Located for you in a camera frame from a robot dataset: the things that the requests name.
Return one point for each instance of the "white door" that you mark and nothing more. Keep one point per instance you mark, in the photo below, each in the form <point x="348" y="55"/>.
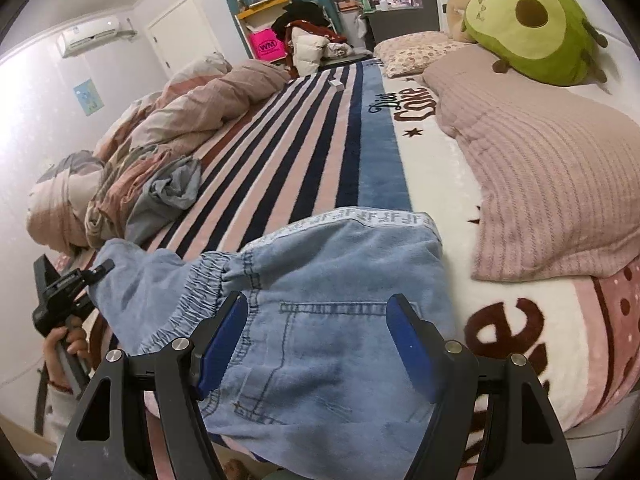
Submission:
<point x="181" y="35"/>

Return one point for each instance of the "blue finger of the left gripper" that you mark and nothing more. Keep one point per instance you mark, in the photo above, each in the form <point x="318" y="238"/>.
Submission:
<point x="83" y="278"/>

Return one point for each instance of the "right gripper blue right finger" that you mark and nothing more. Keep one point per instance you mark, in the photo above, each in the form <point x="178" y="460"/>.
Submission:
<point x="523" y="439"/>

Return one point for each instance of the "pink striped crumpled garment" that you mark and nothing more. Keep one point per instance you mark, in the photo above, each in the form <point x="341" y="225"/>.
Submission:
<point x="121" y="183"/>

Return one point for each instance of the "dark grey bookshelf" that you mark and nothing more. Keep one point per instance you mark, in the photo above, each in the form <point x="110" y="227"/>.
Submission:
<point x="395" y="18"/>

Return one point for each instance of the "green avocado plush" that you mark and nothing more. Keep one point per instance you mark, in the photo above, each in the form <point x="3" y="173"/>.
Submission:
<point x="550" y="41"/>

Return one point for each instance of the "person's left forearm sleeve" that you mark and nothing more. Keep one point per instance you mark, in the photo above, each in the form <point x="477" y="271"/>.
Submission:
<point x="60" y="409"/>

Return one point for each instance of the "crumpled pink grey duvet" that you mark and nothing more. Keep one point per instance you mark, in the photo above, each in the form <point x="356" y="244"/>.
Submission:
<point x="195" y="103"/>

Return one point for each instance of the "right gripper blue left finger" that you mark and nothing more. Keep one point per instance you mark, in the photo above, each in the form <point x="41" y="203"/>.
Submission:
<point x="108" y="438"/>

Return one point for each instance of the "grey crumpled garment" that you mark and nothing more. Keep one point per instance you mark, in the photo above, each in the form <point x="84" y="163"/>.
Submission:
<point x="170" y="191"/>

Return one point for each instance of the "floral pillow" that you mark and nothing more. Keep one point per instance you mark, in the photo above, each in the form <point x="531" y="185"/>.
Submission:
<point x="411" y="54"/>

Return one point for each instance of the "small white box on bed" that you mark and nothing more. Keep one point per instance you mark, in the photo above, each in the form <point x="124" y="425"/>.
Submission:
<point x="337" y="84"/>

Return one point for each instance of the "pink shopping bag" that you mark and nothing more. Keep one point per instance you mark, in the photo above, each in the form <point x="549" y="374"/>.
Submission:
<point x="266" y="46"/>

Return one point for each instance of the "tan animal plush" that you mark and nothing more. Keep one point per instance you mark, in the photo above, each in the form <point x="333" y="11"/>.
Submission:
<point x="455" y="10"/>

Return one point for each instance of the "pink ribbed pillow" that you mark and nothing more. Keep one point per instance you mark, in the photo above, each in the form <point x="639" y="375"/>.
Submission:
<point x="558" y="172"/>

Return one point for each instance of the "yellow shelf unit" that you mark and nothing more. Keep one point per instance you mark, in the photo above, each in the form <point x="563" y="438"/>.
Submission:
<point x="259" y="17"/>

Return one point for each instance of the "small blue wall poster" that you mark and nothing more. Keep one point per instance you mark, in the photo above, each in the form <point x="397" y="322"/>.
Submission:
<point x="88" y="97"/>

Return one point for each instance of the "light blue denim pants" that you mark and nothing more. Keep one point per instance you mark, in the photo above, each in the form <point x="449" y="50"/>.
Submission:
<point x="315" y="384"/>

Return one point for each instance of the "striped pink navy blanket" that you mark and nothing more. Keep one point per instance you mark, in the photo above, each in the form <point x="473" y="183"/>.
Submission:
<point x="311" y="149"/>

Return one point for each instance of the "person's left hand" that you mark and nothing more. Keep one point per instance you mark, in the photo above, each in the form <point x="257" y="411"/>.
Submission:
<point x="77" y="339"/>

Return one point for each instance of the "white air conditioner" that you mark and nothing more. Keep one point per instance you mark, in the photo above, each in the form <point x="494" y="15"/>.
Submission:
<point x="90" y="34"/>

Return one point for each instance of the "clothes pile on chair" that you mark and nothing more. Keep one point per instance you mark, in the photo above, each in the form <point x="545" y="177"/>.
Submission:
<point x="310" y="43"/>

